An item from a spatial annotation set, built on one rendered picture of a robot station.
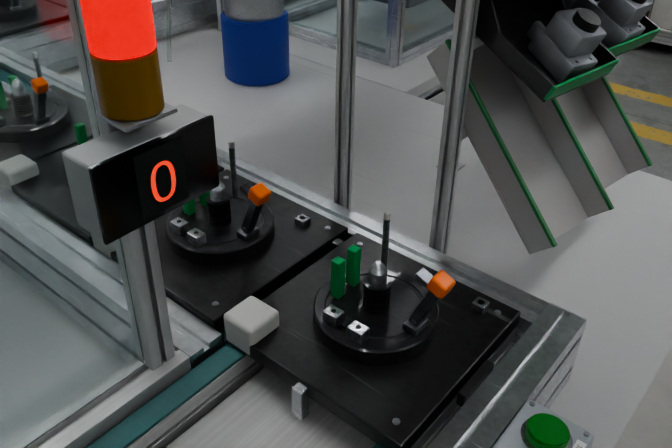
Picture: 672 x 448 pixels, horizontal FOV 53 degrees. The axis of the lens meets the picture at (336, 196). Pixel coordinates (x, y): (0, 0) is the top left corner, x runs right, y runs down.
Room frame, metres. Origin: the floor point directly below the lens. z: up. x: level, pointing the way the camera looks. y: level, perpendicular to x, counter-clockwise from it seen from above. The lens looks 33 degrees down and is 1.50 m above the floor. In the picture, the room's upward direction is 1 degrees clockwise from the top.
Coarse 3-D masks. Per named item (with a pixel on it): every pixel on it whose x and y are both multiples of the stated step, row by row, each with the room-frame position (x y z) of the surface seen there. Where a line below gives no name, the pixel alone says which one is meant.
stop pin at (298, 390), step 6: (300, 384) 0.47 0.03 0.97; (294, 390) 0.47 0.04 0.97; (300, 390) 0.47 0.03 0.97; (306, 390) 0.47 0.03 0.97; (294, 396) 0.47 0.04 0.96; (300, 396) 0.46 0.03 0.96; (306, 396) 0.47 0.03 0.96; (294, 402) 0.47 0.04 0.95; (300, 402) 0.46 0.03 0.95; (306, 402) 0.47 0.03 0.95; (294, 408) 0.47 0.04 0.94; (300, 408) 0.46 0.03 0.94; (306, 408) 0.47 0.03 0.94; (294, 414) 0.47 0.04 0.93; (300, 414) 0.46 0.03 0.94; (306, 414) 0.47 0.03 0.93
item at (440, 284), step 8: (424, 272) 0.53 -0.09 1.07; (440, 272) 0.52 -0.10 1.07; (424, 280) 0.52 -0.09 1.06; (432, 280) 0.52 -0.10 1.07; (440, 280) 0.51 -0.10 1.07; (448, 280) 0.52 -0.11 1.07; (432, 288) 0.51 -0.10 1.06; (440, 288) 0.51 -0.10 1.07; (448, 288) 0.51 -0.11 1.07; (424, 296) 0.52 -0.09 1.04; (432, 296) 0.52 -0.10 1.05; (440, 296) 0.51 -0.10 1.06; (424, 304) 0.52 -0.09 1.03; (432, 304) 0.52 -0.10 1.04; (416, 312) 0.53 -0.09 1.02; (424, 312) 0.52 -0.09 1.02; (416, 320) 0.53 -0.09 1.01
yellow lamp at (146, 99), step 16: (96, 64) 0.47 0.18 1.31; (112, 64) 0.47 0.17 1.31; (128, 64) 0.47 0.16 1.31; (144, 64) 0.48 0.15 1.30; (96, 80) 0.48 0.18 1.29; (112, 80) 0.47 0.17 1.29; (128, 80) 0.47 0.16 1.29; (144, 80) 0.48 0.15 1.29; (160, 80) 0.50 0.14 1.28; (112, 96) 0.47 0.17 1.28; (128, 96) 0.47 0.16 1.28; (144, 96) 0.48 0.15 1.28; (160, 96) 0.49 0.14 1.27; (112, 112) 0.47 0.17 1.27; (128, 112) 0.47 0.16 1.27; (144, 112) 0.47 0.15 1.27
